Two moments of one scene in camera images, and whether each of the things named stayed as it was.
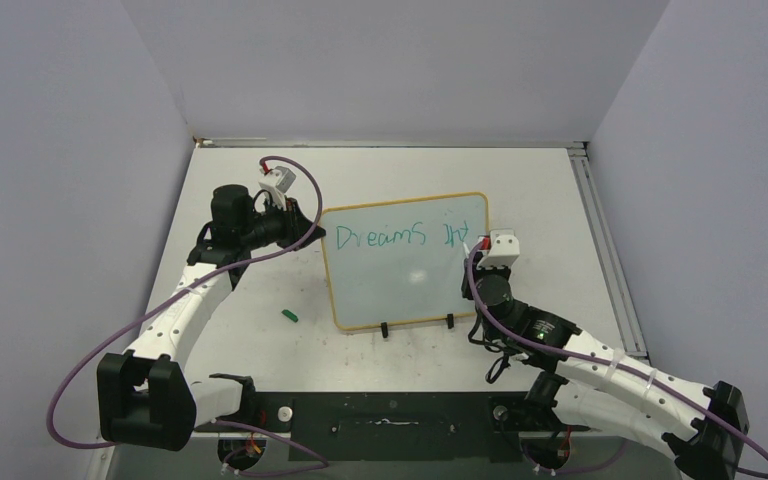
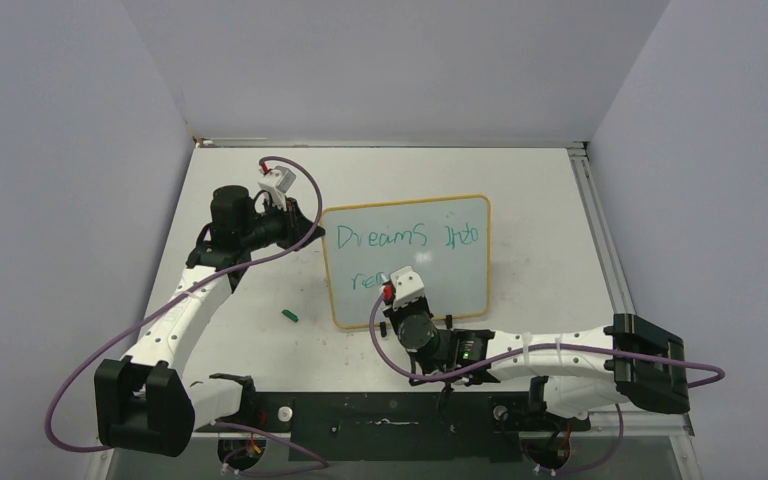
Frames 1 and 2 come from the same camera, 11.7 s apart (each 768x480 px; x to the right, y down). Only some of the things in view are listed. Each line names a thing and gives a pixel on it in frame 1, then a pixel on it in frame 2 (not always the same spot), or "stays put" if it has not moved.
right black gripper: x=466 y=290 to x=395 y=314
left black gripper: x=296 y=226 stays put
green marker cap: x=290 y=315 stays put
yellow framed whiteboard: x=401 y=260 stays put
